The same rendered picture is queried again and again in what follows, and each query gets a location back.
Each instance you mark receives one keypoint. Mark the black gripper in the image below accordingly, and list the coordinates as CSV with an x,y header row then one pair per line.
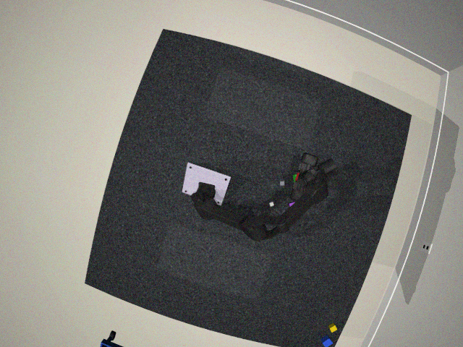
x,y
309,160

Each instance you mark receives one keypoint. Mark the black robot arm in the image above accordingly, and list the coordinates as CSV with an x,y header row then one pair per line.
x,y
253,225

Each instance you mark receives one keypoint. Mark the yellow block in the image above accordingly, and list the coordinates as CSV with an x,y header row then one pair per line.
x,y
332,327

